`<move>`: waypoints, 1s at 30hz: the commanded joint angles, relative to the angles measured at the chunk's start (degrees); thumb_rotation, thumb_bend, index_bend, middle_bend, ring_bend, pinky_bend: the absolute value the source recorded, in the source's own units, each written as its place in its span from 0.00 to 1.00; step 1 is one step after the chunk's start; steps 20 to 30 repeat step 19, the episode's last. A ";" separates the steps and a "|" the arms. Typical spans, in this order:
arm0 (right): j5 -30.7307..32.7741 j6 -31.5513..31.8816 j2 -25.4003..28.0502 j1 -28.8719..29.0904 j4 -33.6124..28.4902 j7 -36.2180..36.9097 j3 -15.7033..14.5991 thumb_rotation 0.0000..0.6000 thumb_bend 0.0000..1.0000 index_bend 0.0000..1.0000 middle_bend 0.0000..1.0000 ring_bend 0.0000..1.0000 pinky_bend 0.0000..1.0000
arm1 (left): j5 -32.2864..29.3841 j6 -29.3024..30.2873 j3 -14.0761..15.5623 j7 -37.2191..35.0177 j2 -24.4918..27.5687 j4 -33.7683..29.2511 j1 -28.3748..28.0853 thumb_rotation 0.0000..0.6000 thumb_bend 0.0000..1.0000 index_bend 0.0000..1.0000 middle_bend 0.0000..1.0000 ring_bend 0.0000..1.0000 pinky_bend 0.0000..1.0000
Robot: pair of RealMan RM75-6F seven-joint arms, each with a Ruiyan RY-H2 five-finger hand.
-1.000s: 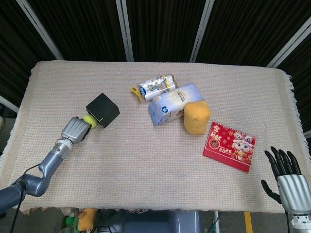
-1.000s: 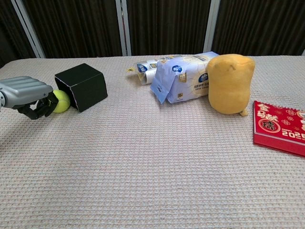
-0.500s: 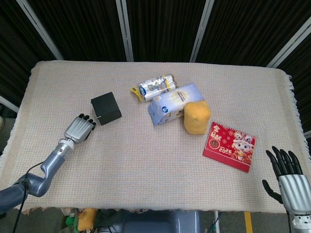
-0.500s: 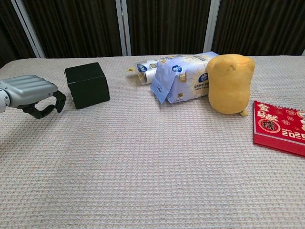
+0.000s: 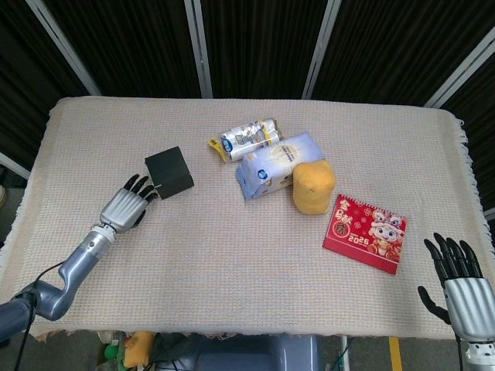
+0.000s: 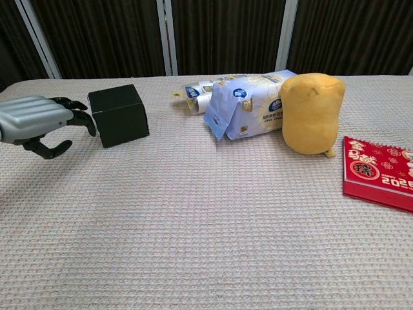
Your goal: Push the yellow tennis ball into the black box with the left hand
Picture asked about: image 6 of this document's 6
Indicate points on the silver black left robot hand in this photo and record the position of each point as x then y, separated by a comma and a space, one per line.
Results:
29, 117

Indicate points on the black cardboard box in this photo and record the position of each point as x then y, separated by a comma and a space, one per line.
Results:
124, 119

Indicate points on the small yellow paper scrap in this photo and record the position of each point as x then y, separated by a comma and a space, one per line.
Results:
176, 94

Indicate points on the clear plastic toilet roll pack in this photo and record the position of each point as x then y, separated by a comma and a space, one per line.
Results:
198, 97

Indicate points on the beige woven tablecloth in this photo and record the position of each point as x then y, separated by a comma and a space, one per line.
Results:
193, 226

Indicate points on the blue white tissue pack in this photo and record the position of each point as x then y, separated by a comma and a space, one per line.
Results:
258, 106

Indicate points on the yellow plush toy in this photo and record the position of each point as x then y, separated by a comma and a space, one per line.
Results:
309, 113

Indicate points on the red desk calendar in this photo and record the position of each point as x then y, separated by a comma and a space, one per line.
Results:
374, 174

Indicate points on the grey partition frame post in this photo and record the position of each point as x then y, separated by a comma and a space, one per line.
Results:
167, 38
286, 35
38, 38

